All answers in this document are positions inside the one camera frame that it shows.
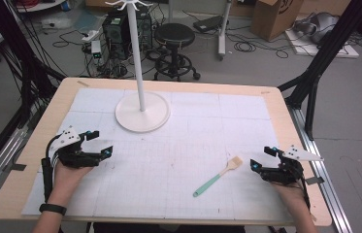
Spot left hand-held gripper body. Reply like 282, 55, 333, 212
51, 125, 105, 170

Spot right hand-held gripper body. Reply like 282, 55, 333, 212
259, 144, 325, 186

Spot teal handled spatula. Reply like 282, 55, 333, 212
192, 155, 245, 198

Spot white hook stand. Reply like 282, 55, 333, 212
105, 0, 172, 134

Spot person's right hand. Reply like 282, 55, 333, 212
270, 180, 310, 212

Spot person's left hand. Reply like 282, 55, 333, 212
46, 160, 94, 206

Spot black tape strip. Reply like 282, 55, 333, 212
1, 162, 28, 173
305, 176, 326, 186

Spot black wristband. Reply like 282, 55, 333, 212
38, 202, 68, 216

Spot white grid mat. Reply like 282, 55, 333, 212
21, 87, 295, 223

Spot small white box device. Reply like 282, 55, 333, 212
89, 40, 104, 65

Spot person's dark clothing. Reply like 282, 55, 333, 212
91, 221, 247, 233

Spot white power strip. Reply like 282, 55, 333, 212
81, 29, 104, 43

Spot black computer tower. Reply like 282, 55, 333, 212
135, 5, 154, 50
102, 11, 132, 61

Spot white flat board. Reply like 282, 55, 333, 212
284, 28, 361, 59

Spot white metal stand leg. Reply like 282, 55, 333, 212
216, 0, 234, 61

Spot black round stool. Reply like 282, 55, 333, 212
152, 22, 202, 83

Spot brown cardboard box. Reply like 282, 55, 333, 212
249, 0, 305, 43

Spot grey bulky device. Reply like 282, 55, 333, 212
292, 12, 341, 45

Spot black flat laptop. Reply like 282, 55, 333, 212
192, 15, 224, 34

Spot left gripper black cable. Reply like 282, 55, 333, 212
40, 133, 63, 204

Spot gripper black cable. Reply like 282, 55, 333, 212
299, 173, 313, 212
40, 133, 63, 204

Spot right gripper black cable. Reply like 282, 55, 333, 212
299, 173, 313, 212

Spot black floor cables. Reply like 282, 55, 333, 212
226, 30, 290, 60

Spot black metal frame strut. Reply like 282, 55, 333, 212
0, 0, 67, 128
278, 0, 362, 141

